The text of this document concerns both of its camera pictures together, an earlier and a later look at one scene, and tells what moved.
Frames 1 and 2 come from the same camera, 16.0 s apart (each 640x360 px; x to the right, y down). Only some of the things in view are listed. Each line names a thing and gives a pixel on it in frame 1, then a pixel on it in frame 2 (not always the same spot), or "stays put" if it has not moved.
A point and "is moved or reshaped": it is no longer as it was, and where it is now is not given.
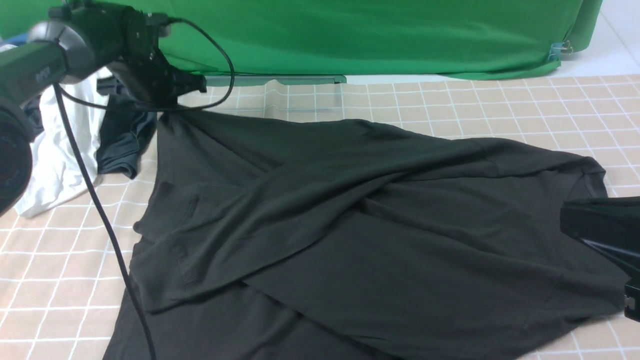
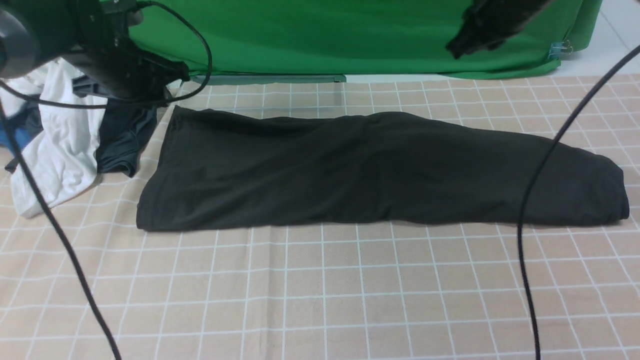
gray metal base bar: (248, 80) stays put
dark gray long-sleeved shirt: (262, 236) is moved or reshaped
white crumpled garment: (59, 176) stays put
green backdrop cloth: (349, 37) stays put
